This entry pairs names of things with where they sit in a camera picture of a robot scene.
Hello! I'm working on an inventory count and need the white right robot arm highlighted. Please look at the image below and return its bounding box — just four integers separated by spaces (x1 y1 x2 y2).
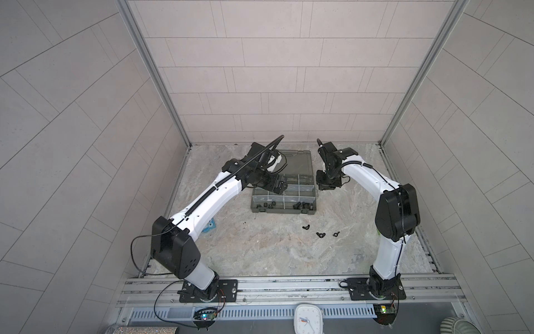
316 140 421 301

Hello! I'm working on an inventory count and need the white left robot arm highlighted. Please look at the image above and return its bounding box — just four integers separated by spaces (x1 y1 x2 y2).
148 135 288 301

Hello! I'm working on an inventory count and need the translucent grey organizer box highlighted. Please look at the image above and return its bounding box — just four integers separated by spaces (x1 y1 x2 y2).
250 150 317 215

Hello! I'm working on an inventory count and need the blue toy piece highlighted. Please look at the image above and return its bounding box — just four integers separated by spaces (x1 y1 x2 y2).
202 218 216 233

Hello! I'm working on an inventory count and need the white square clock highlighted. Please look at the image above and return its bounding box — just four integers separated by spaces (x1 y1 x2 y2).
293 303 323 334

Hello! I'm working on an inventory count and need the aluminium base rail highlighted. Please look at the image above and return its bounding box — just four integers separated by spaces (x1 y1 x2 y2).
117 274 466 307

